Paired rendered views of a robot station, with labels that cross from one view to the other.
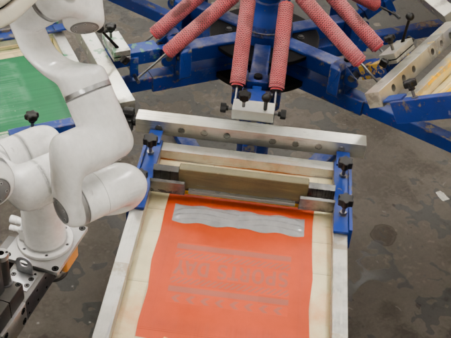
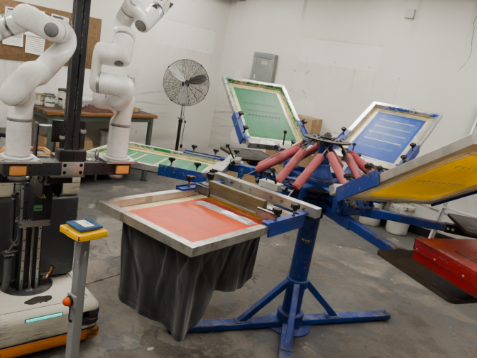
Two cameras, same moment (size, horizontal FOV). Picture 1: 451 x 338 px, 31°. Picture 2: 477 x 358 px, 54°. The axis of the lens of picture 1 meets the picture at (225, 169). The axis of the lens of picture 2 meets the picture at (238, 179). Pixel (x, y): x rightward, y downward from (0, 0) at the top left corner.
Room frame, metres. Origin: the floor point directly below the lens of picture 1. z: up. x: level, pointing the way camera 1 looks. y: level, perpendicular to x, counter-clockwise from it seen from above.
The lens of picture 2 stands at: (-0.14, -1.27, 1.64)
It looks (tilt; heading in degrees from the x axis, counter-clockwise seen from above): 13 degrees down; 33
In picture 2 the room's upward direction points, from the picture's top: 10 degrees clockwise
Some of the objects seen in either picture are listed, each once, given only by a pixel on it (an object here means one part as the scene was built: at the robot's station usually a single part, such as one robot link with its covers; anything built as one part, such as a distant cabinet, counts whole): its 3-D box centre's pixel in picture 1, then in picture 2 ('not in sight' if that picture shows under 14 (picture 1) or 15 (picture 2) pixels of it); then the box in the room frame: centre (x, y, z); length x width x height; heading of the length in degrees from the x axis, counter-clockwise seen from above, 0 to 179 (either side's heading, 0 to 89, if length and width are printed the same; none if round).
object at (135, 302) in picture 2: not in sight; (152, 274); (1.23, -0.02, 0.74); 0.45 x 0.03 x 0.43; 87
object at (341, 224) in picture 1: (341, 201); (283, 223); (1.74, -0.33, 0.98); 0.30 x 0.05 x 0.07; 177
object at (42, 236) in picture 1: (37, 214); (116, 140); (1.34, 0.41, 1.21); 0.16 x 0.13 x 0.15; 75
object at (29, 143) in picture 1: (33, 163); (119, 108); (1.33, 0.40, 1.37); 0.13 x 0.10 x 0.16; 133
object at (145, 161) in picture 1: (145, 178); (198, 190); (1.77, 0.22, 0.98); 0.30 x 0.05 x 0.07; 177
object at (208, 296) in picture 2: not in sight; (223, 278); (1.45, -0.24, 0.74); 0.46 x 0.04 x 0.42; 177
